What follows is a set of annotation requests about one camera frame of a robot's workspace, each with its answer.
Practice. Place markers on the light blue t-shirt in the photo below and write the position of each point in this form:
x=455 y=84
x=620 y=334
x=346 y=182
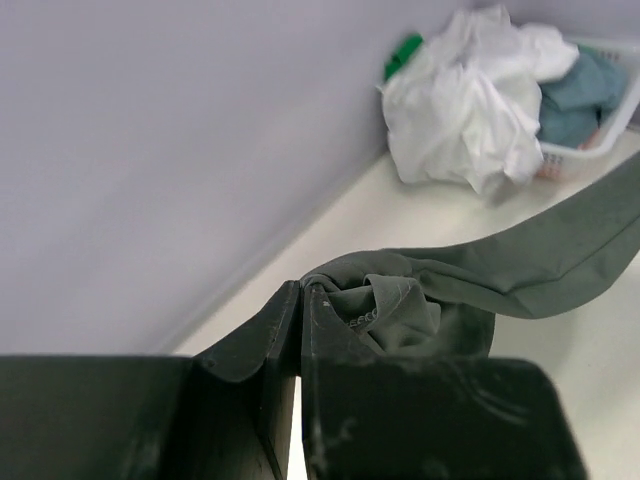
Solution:
x=574 y=107

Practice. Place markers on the dark grey t-shirt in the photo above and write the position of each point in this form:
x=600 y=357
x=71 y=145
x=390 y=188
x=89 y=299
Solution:
x=428 y=302

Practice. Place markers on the white plastic laundry basket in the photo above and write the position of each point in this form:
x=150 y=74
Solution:
x=625 y=54

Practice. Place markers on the green t-shirt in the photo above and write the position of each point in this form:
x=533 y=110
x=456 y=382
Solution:
x=402 y=54

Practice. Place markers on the red garment in basket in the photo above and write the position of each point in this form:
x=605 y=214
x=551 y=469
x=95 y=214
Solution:
x=563 y=163

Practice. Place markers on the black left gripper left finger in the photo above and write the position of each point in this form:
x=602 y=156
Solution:
x=225 y=413

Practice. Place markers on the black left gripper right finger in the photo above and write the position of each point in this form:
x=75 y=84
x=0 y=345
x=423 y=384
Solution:
x=368 y=416

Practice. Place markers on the white t-shirt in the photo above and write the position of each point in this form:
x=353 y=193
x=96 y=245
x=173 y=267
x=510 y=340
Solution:
x=466 y=107

